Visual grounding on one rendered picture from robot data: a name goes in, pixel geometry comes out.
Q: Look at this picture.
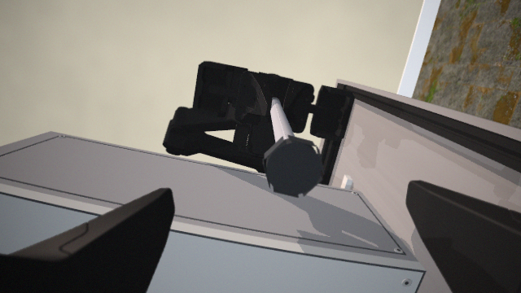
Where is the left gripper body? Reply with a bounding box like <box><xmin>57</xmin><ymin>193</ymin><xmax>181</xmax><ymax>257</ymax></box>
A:
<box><xmin>192</xmin><ymin>61</ymin><xmax>355</xmax><ymax>142</ymax></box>

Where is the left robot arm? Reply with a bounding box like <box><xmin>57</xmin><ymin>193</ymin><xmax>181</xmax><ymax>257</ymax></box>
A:
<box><xmin>163</xmin><ymin>97</ymin><xmax>275</xmax><ymax>173</ymax></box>

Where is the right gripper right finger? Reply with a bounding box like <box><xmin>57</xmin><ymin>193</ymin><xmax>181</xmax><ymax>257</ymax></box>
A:
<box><xmin>405</xmin><ymin>180</ymin><xmax>521</xmax><ymax>293</ymax></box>

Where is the beige rectangular block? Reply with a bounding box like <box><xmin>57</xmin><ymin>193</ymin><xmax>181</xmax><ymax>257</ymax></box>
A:
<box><xmin>341</xmin><ymin>175</ymin><xmax>352</xmax><ymax>189</ymax></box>

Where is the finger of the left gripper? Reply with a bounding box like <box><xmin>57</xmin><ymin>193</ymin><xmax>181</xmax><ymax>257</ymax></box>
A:
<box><xmin>282</xmin><ymin>80</ymin><xmax>314</xmax><ymax>133</ymax></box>
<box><xmin>234</xmin><ymin>71</ymin><xmax>272</xmax><ymax>125</ymax></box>

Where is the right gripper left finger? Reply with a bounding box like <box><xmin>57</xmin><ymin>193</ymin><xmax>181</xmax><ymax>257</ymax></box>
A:
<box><xmin>0</xmin><ymin>188</ymin><xmax>175</xmax><ymax>293</ymax></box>

